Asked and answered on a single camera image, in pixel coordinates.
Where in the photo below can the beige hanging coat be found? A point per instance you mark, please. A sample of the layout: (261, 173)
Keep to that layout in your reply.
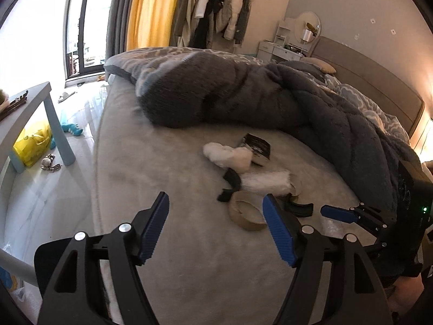
(184, 10)

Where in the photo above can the tan pillow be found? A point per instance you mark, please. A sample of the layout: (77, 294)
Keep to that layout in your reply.
(321, 65)

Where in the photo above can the grey padded headboard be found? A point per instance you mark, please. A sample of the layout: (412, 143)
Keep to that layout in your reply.
(372, 71)

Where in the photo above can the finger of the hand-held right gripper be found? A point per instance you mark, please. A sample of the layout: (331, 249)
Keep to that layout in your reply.
(336, 212)

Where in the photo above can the black framed glass door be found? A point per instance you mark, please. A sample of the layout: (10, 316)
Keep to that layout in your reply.
(84, 23)

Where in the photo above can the patterned grey white quilt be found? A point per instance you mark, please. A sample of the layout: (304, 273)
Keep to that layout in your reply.
(365, 105)

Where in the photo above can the white slipper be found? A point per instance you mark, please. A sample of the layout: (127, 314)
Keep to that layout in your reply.
(66, 96)

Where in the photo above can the grey curtain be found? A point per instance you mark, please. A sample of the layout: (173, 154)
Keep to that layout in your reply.
(118, 13)

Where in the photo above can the dark grey hanging garment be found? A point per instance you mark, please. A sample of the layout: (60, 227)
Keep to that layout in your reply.
(243, 17)

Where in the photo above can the yellow curtain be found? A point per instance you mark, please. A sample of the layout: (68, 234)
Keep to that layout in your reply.
(152, 10)

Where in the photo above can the black curved plastic piece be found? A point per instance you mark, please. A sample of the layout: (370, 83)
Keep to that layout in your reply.
(301, 208)

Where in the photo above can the blue plush toy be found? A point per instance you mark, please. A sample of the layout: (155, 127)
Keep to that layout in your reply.
(71, 129)

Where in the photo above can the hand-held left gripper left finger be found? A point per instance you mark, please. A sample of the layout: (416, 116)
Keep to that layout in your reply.
(154, 226)

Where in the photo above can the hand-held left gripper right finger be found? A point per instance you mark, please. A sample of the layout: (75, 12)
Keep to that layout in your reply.
(279, 230)

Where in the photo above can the white dressing table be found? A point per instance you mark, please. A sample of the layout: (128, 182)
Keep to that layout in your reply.
(270, 49)

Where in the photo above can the yellow plastic bag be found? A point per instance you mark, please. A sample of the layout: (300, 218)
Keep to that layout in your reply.
(32, 144)

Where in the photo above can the white furry cloth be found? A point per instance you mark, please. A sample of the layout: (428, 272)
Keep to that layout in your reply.
(267, 182)

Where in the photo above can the person's right forearm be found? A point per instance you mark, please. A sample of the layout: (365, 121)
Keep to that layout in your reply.
(411, 294)

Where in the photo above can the cardboard tape roll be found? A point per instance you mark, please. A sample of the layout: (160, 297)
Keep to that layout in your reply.
(248, 215)

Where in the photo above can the black hanging garment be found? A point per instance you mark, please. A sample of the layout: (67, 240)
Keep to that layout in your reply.
(206, 30)

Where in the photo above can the dark grey fleece blanket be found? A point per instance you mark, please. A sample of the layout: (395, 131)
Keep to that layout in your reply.
(236, 88)

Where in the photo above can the light blue table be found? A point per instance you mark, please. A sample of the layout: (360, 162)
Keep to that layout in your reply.
(20, 122)

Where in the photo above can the white puffy jacket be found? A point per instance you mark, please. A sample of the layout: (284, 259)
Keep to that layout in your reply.
(230, 13)

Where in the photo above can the round white mirror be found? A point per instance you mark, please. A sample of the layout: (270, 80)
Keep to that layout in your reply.
(304, 23)

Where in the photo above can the black packet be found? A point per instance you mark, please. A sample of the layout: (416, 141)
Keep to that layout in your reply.
(257, 145)

